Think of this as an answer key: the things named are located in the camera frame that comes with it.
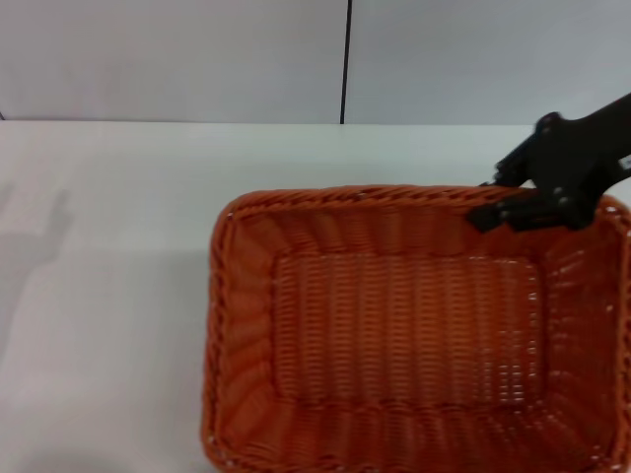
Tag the orange woven plastic basket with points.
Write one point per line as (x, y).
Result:
(394, 325)

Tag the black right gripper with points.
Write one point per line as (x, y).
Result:
(586, 153)

